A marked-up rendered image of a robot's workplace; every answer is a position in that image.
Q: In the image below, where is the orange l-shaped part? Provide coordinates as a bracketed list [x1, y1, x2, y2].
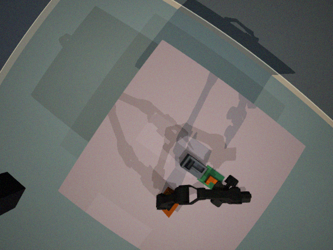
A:
[205, 175, 218, 185]

